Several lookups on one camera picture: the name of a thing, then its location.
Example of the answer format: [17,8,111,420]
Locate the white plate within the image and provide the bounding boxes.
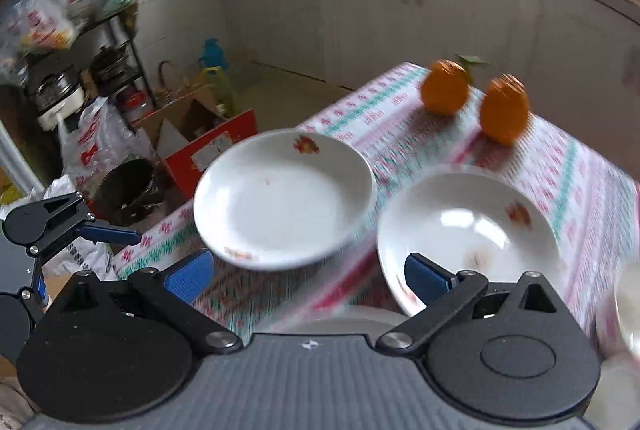
[193,129,378,271]
[376,166,566,317]

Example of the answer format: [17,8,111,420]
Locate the white plate stained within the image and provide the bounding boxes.
[288,306,407,340]

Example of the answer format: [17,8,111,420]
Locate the white floral bowl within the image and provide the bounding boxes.
[614,262,640,358]

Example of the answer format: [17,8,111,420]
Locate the white kitchen cabinets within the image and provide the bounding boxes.
[221,0,639,176]

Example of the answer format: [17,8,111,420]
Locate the black pot on floor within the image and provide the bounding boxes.
[92,158,165,227]

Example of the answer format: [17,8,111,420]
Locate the white red plastic bag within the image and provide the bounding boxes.
[56,98,152,198]

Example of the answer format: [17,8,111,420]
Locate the red cardboard box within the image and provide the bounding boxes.
[134,86,258,199]

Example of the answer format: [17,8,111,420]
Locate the patterned tablecloth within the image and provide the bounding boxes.
[106,61,640,361]

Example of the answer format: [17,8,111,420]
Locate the orange without leaf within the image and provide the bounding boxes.
[480,74,529,146]

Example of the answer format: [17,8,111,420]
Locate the orange with leaf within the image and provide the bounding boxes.
[420,54,488,117]

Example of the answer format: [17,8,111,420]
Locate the metal storage shelf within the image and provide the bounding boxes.
[1,0,138,128]

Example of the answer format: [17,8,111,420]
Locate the blue plastic jug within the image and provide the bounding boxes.
[198,38,229,71]

